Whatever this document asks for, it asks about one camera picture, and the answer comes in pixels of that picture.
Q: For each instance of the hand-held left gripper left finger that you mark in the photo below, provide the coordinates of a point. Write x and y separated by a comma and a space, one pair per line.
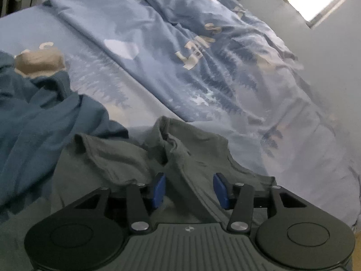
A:
158, 190

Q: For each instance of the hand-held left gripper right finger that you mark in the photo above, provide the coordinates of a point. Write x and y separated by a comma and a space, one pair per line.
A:
222, 192

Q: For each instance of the grey sweatshirt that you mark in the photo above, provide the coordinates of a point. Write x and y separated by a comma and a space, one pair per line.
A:
191, 158

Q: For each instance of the light blue printed duvet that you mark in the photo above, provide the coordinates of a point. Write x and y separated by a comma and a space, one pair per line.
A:
225, 62

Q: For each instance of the teal blue shirt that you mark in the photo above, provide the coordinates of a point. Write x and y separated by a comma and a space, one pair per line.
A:
42, 118

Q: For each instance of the beige garment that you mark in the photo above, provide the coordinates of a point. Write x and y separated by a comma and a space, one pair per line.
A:
39, 60

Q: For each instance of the light blue bed sheet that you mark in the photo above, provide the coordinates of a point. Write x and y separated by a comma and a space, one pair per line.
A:
33, 25

